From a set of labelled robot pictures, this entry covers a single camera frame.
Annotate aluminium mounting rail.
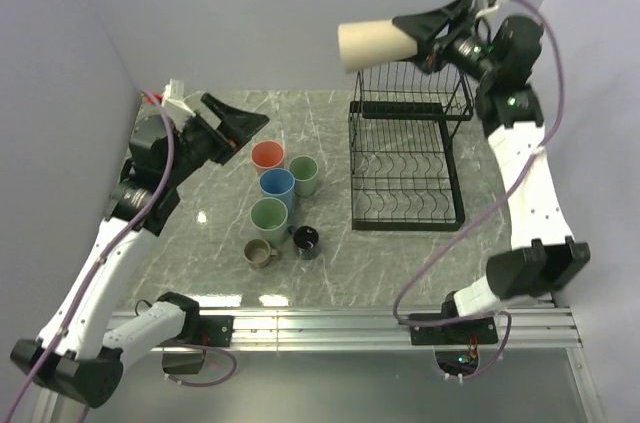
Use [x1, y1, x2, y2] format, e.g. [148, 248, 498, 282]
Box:
[29, 306, 609, 423]

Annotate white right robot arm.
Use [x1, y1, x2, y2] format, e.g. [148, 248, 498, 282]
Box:
[392, 0, 591, 343]

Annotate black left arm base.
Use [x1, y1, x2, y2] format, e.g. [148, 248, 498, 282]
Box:
[200, 315, 234, 348]

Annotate black wire dish rack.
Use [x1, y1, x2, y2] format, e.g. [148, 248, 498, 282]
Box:
[348, 62, 474, 232]

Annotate beige plastic tumbler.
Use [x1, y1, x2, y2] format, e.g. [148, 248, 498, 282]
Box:
[337, 20, 418, 74]

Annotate small green plastic tumbler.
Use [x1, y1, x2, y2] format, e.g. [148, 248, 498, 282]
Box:
[288, 155, 319, 197]

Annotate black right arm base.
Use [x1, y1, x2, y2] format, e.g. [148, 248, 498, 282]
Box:
[410, 314, 498, 346]

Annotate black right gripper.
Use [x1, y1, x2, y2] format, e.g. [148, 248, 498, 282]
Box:
[390, 0, 498, 84]

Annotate olive ceramic mug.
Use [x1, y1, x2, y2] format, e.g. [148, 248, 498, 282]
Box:
[243, 239, 279, 269]

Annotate blue plastic tumbler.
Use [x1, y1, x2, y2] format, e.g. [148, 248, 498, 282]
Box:
[259, 168, 296, 213]

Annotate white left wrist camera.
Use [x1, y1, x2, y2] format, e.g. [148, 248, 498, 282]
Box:
[161, 79, 194, 122]

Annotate dark blue ceramic mug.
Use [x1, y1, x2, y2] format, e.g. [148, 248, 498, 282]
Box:
[287, 225, 321, 260]

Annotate pink plastic tumbler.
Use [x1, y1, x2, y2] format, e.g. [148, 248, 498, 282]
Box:
[250, 140, 285, 175]

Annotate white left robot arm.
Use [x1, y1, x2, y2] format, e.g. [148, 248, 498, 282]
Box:
[10, 93, 269, 408]

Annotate large green plastic tumbler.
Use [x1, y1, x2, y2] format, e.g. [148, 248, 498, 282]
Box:
[250, 197, 288, 246]

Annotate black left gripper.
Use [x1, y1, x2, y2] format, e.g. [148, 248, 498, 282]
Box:
[164, 93, 269, 186]

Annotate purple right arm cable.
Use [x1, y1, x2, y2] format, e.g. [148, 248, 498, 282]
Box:
[392, 0, 568, 384]

